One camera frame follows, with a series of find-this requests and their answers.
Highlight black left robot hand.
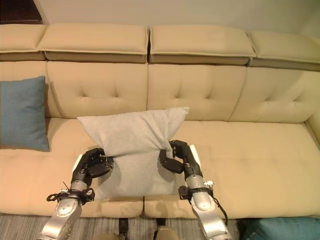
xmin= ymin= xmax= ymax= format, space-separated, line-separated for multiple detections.
xmin=71 ymin=147 xmax=116 ymax=188

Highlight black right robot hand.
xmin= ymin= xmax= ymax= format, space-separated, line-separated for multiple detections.
xmin=157 ymin=139 xmax=203 ymax=179

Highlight light grey cushion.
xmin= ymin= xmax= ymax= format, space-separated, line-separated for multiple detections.
xmin=76 ymin=106 xmax=190 ymax=201

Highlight beige leather sofa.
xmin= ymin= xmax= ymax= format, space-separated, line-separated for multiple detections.
xmin=0 ymin=23 xmax=320 ymax=221

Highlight robot right leg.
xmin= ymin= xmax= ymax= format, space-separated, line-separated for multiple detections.
xmin=152 ymin=226 xmax=180 ymax=240

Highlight blue cushion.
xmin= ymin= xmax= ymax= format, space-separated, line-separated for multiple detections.
xmin=0 ymin=75 xmax=51 ymax=153

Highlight teal cushion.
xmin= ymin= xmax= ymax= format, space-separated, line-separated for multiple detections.
xmin=241 ymin=216 xmax=320 ymax=240

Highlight dark wooden shelf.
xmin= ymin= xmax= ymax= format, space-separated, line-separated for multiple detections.
xmin=0 ymin=0 xmax=43 ymax=25

